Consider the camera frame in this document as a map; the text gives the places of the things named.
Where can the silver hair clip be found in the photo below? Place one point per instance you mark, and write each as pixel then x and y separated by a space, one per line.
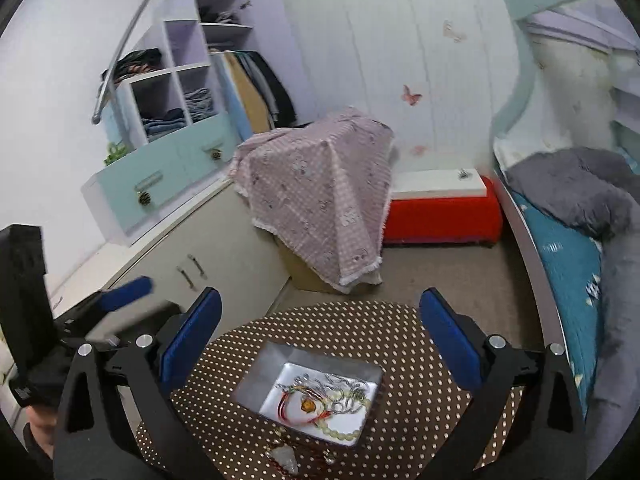
pixel 465 174

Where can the person's left hand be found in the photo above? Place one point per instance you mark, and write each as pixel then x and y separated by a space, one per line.
pixel 40 425

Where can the beige cabinet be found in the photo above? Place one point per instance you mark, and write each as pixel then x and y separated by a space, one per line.
pixel 225 260

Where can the pale butterfly sticker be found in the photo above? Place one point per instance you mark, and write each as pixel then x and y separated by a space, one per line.
pixel 453 31

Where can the red storage bench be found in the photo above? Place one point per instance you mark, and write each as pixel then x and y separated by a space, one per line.
pixel 445 220

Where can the small green plant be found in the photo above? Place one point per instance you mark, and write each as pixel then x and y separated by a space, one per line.
pixel 115 154

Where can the curved metal pole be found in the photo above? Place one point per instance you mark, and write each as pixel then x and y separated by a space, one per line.
pixel 127 30

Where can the silver metal tray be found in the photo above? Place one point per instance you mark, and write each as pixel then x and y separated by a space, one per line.
pixel 255 380

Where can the hanging clothes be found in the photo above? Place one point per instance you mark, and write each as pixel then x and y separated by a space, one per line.
pixel 260 90

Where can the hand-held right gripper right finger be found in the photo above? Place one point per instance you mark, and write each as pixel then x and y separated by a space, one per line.
pixel 450 340

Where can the folded grey clothes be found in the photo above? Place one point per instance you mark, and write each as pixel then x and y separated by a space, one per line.
pixel 197 102

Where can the grey duvet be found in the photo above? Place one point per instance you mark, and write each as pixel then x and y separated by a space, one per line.
pixel 620 335

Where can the brown dotted tablecloth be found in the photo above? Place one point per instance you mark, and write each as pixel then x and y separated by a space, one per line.
pixel 400 410

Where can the teal and white headboard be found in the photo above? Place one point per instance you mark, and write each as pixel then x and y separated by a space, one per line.
pixel 565 85

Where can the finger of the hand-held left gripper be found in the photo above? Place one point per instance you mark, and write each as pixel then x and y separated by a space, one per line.
pixel 135 322
pixel 127 292

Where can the black folded clothes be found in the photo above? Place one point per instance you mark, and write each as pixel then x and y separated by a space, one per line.
pixel 137 62

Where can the pink butterfly sticker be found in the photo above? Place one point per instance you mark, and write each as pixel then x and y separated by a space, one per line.
pixel 412 95

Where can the teal patterned bedsheet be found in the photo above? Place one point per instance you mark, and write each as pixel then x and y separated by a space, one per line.
pixel 565 285

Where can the grey fluffy blanket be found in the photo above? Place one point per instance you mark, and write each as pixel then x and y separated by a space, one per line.
pixel 565 185

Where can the white wardrobe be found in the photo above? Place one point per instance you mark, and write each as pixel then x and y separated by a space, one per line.
pixel 380 35

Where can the pink patterned cloth cover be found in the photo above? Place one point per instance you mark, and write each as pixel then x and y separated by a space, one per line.
pixel 310 185

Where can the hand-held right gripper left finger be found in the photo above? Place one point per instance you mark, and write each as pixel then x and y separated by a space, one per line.
pixel 190 340

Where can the folded blue jeans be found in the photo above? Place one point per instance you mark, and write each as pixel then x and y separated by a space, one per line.
pixel 162 122

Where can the white and teal shelf unit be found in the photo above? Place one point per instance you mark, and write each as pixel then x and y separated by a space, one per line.
pixel 170 160

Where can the white bed frame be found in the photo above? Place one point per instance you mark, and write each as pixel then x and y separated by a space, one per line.
pixel 530 260

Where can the small silver earring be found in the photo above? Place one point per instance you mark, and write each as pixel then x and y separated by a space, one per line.
pixel 328 456

